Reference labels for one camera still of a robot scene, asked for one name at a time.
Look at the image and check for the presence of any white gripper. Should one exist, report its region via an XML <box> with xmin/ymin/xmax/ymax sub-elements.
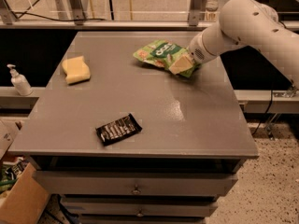
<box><xmin>169</xmin><ymin>32</ymin><xmax>216</xmax><ymax>75</ymax></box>

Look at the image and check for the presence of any green rice chip bag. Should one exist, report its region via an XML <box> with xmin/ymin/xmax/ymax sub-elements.
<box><xmin>133</xmin><ymin>40</ymin><xmax>199</xmax><ymax>77</ymax></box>

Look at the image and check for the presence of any yellow sponge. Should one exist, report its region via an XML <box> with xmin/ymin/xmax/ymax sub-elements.
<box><xmin>62</xmin><ymin>56</ymin><xmax>91</xmax><ymax>85</ymax></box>

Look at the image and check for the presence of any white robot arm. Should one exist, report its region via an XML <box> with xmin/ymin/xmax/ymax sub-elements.
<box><xmin>170</xmin><ymin>0</ymin><xmax>299</xmax><ymax>89</ymax></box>

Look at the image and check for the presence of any black snack bar wrapper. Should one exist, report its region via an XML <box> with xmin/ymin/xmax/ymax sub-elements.
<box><xmin>95</xmin><ymin>113</ymin><xmax>142</xmax><ymax>146</ymax></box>

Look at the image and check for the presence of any grey drawer cabinet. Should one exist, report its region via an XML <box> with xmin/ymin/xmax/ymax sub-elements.
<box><xmin>10</xmin><ymin>32</ymin><xmax>258</xmax><ymax>224</ymax></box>

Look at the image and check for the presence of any white pump lotion bottle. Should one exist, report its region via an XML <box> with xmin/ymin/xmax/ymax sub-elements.
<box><xmin>7</xmin><ymin>64</ymin><xmax>33</xmax><ymax>96</ymax></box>

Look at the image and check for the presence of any top grey drawer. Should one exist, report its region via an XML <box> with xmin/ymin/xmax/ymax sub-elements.
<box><xmin>33</xmin><ymin>171</ymin><xmax>237</xmax><ymax>197</ymax></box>

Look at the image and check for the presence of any grey drawer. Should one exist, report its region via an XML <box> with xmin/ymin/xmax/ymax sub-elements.
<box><xmin>62</xmin><ymin>197</ymin><xmax>217</xmax><ymax>217</ymax></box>
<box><xmin>33</xmin><ymin>171</ymin><xmax>237</xmax><ymax>197</ymax></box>

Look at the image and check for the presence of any cardboard box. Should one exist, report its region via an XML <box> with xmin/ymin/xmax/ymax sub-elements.
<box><xmin>0</xmin><ymin>164</ymin><xmax>50</xmax><ymax>224</ymax></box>

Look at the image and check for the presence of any metal railing frame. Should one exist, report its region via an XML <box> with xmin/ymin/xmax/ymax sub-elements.
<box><xmin>1</xmin><ymin>0</ymin><xmax>298</xmax><ymax>31</ymax></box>

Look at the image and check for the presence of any black cable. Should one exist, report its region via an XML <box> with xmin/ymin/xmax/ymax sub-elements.
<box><xmin>12</xmin><ymin>11</ymin><xmax>108</xmax><ymax>23</ymax></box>

